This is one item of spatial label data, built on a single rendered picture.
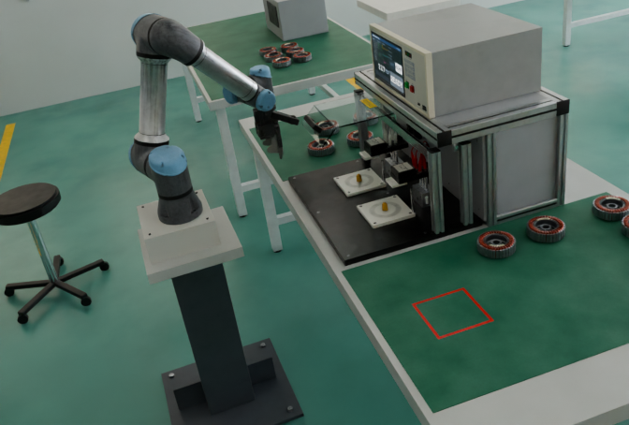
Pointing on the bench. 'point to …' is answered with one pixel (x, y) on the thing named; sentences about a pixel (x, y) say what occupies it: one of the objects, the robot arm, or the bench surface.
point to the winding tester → (462, 57)
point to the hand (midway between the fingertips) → (280, 153)
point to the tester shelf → (466, 130)
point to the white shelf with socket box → (407, 3)
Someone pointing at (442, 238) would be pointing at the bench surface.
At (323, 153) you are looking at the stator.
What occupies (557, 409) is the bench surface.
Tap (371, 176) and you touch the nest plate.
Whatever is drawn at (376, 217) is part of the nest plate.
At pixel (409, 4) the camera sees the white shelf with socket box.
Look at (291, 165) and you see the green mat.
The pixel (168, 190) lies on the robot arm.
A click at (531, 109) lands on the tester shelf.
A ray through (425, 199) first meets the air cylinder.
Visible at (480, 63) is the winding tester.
